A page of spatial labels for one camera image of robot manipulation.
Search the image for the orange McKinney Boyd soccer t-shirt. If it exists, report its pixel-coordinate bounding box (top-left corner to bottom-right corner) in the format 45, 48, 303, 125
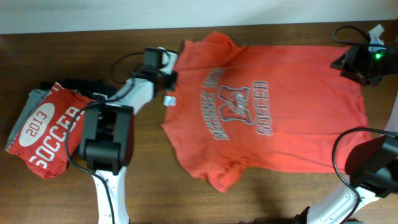
162, 32, 371, 192

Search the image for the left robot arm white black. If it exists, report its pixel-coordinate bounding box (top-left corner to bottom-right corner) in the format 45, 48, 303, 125
79, 47, 178, 223

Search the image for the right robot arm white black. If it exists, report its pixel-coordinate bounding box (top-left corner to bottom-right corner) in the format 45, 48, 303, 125
292, 44, 397, 224

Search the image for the folded navy blue shirt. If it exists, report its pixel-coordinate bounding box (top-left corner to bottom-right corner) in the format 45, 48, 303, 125
40, 79, 116, 101

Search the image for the folded grey shirt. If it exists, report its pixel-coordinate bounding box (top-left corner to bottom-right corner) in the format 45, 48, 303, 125
5, 89, 49, 152

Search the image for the folded red 2013 soccer shirt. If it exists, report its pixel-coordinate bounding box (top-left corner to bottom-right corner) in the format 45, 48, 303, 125
6, 83, 92, 179

